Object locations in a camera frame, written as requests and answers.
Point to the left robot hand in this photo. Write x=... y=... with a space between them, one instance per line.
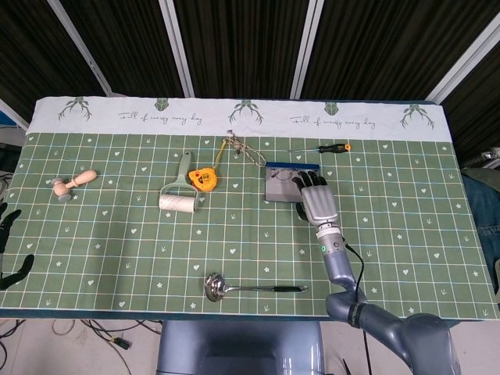
x=4 y=230

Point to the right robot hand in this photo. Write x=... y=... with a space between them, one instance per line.
x=320 y=203

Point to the blue glasses case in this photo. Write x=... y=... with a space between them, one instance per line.
x=281 y=191

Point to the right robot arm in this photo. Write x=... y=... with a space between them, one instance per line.
x=340 y=269

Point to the black orange screwdriver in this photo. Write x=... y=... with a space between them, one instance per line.
x=332 y=148

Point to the green grid tablecloth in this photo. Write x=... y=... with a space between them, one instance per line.
x=117 y=242

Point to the yellow tape measure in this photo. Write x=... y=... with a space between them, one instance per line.
x=202 y=179

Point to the stainless steel ladle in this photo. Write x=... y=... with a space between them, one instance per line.
x=214 y=287

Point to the green lint roller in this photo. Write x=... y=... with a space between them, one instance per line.
x=176 y=203

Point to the person in jeans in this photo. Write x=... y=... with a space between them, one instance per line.
x=484 y=195

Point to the blue-grey robot torso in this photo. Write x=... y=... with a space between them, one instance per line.
x=238 y=347

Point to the white partition post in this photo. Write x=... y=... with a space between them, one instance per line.
x=465 y=62
x=306 y=47
x=78 y=45
x=176 y=47

